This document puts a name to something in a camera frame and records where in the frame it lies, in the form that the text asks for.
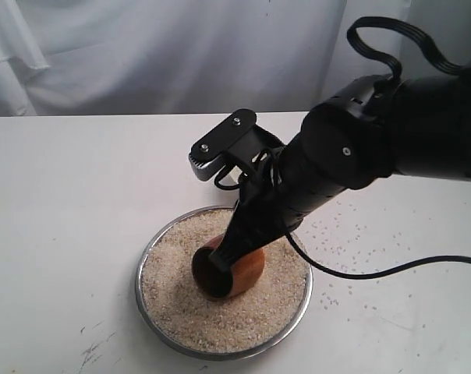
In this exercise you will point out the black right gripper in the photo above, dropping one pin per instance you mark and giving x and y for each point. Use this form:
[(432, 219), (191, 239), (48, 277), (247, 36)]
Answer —
[(262, 215)]

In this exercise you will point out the brown wooden cup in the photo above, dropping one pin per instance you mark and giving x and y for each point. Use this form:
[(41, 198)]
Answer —
[(223, 284)]

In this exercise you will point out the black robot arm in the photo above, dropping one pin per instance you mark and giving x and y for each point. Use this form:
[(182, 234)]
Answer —
[(371, 129)]

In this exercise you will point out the small cream ceramic bowl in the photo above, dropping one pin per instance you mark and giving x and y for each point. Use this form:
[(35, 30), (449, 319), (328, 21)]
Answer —
[(231, 179)]

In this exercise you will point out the large steel rice plate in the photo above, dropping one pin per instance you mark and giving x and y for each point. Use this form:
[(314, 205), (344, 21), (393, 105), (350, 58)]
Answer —
[(241, 327)]

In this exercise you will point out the white backdrop cloth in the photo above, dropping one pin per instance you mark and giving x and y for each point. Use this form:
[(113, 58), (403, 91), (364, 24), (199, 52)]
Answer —
[(170, 57)]

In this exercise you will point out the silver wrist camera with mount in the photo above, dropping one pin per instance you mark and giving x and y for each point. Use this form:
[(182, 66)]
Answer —
[(234, 142)]

